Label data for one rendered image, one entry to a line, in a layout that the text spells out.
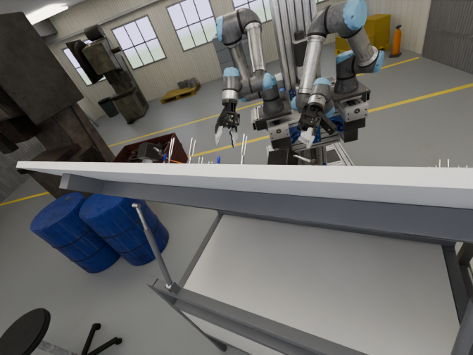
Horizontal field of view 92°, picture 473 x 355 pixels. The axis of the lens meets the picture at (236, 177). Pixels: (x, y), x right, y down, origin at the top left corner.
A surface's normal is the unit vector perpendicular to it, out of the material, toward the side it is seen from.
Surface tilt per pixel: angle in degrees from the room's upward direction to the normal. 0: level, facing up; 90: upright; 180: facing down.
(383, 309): 0
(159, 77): 90
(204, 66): 90
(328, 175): 37
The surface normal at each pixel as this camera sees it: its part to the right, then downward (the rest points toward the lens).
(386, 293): -0.29, -0.75
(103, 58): 0.13, 0.61
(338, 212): -0.47, -0.20
